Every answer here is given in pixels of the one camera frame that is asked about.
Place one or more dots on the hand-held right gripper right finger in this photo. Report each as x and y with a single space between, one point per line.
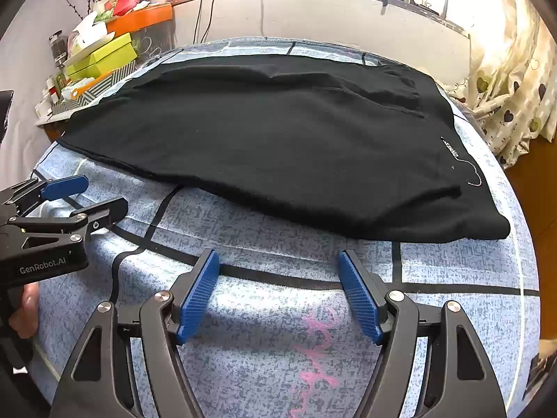
359 296

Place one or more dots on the green cardboard box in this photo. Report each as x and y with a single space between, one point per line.
108 48

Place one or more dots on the white paper box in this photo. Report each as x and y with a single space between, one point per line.
89 30

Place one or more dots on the black binder clip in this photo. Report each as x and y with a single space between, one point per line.
425 3

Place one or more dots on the person's left hand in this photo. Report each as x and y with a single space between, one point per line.
26 313

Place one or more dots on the blue patterned blanket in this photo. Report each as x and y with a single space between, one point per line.
270 339

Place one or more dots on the dark glass jar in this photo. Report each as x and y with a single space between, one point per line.
58 50

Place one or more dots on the heart print curtain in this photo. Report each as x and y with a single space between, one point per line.
513 96

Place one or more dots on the dark panel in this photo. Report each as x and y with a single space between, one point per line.
5 113

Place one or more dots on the striped black white box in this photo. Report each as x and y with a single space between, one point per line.
100 85

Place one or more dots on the orange tray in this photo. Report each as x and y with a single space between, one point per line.
143 17

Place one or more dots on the black pants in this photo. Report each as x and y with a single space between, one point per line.
261 139

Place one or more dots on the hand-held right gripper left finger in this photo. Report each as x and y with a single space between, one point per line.
200 296

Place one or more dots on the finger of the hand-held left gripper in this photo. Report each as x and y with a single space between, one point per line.
65 186
106 211

